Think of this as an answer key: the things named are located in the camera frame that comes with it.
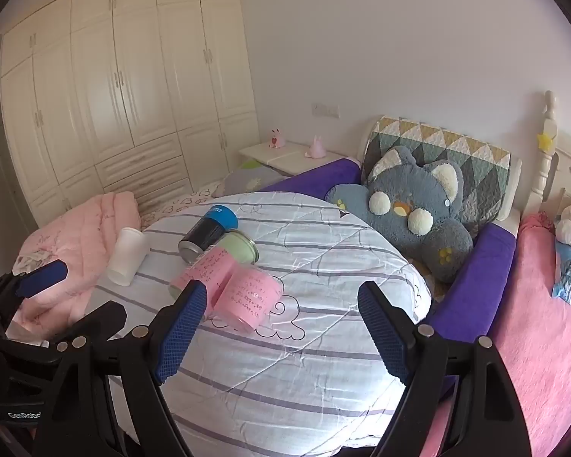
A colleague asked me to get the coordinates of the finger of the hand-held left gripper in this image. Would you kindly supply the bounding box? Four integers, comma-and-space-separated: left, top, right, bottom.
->
0, 259, 70, 340
0, 300, 128, 359

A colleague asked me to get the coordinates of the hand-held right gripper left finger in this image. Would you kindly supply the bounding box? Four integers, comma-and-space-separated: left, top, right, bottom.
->
33, 280, 208, 457

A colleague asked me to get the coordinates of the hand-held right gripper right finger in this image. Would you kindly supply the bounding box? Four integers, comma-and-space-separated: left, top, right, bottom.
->
357, 280, 536, 457

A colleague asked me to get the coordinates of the white plastic cup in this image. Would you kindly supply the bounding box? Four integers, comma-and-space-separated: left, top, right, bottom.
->
106, 227, 149, 287

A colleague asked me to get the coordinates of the green cup with pink label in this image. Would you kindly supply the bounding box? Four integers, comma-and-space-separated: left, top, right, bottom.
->
168, 229, 259, 302

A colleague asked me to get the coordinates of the clear cup with pink label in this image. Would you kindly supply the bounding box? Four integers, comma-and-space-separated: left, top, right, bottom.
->
211, 267, 285, 335

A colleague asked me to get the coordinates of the light pink padded blanket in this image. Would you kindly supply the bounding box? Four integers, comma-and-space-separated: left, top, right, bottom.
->
16, 191, 144, 344

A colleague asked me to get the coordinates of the white striped quilt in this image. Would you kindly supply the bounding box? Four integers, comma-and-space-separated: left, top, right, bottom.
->
93, 192, 434, 457

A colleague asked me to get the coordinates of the black can with blue cap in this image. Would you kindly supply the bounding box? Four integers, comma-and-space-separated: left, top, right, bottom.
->
178, 205, 239, 264

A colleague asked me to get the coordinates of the purple bed bumper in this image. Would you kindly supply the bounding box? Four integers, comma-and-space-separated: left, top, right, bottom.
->
257, 158, 518, 405

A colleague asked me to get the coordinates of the heart print bed sheet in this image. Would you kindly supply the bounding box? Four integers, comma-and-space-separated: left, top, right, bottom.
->
138, 185, 229, 229

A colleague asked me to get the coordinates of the grey cat plush toy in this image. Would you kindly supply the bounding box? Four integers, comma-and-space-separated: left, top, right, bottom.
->
324, 145, 474, 284

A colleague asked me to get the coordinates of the pink fleece blanket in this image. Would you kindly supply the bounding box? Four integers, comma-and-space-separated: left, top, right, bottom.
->
423, 212, 571, 457

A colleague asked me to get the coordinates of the grey pillow with green print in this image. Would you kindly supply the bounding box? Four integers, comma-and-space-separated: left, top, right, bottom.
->
221, 159, 286, 196

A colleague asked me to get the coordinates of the white nightstand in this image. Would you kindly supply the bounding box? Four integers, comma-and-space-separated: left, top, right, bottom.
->
238, 140, 348, 177

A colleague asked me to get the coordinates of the geometric patterned pillow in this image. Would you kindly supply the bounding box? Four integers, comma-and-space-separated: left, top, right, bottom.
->
362, 115, 512, 229

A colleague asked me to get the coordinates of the cream wardrobe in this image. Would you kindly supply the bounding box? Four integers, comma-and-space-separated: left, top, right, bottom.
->
0, 0, 260, 229

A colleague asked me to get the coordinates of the white turned bedpost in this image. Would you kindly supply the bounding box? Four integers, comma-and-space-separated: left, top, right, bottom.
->
523, 90, 560, 220

